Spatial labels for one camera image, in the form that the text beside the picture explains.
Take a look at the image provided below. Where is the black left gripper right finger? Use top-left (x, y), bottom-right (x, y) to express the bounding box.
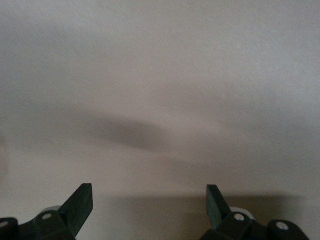
top-left (202, 184), bottom-right (252, 240)

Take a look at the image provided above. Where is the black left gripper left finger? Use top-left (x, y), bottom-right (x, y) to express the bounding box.
top-left (33, 183), bottom-right (94, 240)

